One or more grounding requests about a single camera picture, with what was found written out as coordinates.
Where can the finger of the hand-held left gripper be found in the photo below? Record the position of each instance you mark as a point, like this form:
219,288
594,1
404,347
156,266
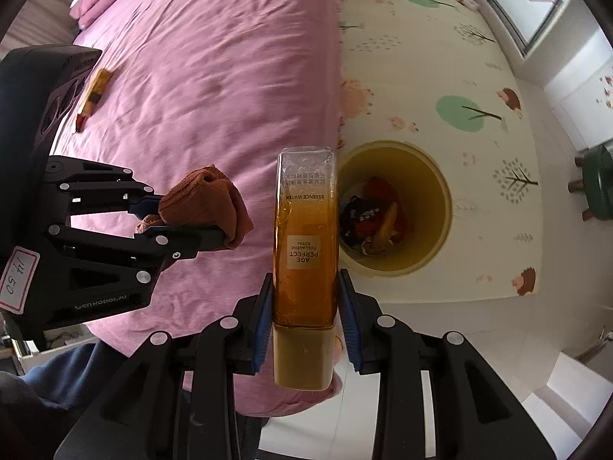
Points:
191,242
143,206

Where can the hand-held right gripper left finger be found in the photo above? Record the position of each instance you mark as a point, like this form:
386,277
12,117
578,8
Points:
263,328

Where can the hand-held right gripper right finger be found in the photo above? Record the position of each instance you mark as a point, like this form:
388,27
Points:
347,330

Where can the brown cloth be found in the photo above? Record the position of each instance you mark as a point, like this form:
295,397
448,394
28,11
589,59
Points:
210,201

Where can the amber liquid bottle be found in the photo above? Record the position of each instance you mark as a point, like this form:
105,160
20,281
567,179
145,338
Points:
306,230

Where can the yellow bin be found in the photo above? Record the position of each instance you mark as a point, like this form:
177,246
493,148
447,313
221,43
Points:
431,230

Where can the red packet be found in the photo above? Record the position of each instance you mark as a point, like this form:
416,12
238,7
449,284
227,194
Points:
79,122

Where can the gold cardboard box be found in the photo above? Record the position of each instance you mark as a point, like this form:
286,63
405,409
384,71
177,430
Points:
98,88

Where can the pink bed sheet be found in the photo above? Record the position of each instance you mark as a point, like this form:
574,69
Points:
215,81

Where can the white box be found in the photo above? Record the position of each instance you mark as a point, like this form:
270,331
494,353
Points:
62,342

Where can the person's dark trouser leg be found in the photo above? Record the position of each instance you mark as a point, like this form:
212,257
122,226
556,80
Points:
62,378

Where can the printed play mat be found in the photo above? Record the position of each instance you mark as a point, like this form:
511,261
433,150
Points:
407,81

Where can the green stool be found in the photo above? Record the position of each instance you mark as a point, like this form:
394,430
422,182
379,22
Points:
598,177

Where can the white wardrobe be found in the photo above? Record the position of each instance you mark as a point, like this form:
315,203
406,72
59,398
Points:
584,105

